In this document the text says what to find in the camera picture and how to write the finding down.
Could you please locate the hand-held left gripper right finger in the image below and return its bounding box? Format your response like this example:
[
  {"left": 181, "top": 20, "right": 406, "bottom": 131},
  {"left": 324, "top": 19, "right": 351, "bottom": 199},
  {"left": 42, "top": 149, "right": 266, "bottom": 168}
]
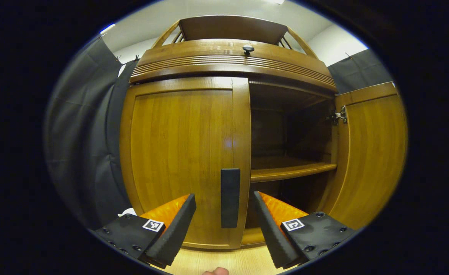
[{"left": 253, "top": 191, "right": 358, "bottom": 269}]

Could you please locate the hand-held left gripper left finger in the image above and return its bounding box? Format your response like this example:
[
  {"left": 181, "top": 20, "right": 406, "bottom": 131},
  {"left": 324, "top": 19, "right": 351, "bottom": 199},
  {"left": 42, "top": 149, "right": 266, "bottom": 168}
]
[{"left": 94, "top": 193, "right": 196, "bottom": 269}]

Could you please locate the wooden cabinet door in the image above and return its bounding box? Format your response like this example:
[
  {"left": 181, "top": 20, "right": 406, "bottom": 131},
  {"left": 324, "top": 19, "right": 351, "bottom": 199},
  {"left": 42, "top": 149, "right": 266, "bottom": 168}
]
[
  {"left": 318, "top": 81, "right": 408, "bottom": 230},
  {"left": 119, "top": 76, "right": 251, "bottom": 249}
]

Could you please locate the wooden double-door shoe cabinet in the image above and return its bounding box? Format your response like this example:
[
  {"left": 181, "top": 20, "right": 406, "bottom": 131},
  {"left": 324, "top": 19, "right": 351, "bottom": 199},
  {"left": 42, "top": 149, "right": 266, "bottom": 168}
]
[{"left": 119, "top": 15, "right": 408, "bottom": 251}]

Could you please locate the wooden inner cabinet shelf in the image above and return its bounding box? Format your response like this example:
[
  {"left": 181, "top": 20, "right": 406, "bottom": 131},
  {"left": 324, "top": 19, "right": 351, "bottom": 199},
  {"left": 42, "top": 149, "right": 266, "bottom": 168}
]
[{"left": 250, "top": 156, "right": 337, "bottom": 183}]

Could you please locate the silver door hinge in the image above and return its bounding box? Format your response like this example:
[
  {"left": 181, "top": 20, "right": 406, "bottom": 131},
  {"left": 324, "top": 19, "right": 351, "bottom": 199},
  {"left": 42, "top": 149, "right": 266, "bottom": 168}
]
[{"left": 326, "top": 106, "right": 348, "bottom": 126}]

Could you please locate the wooden cabinet drawer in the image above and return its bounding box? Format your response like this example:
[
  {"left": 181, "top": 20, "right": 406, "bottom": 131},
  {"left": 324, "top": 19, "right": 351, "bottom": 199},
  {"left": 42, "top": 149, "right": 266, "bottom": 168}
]
[{"left": 130, "top": 39, "right": 337, "bottom": 94}]

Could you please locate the black backdrop cloth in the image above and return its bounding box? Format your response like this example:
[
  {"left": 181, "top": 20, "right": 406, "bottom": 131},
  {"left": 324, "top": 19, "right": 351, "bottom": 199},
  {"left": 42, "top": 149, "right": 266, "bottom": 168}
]
[{"left": 44, "top": 36, "right": 395, "bottom": 230}]

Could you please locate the black left door handle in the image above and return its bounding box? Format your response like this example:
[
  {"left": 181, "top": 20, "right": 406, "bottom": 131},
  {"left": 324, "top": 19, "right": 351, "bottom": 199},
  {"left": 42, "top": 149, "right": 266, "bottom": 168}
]
[{"left": 220, "top": 168, "right": 241, "bottom": 228}]

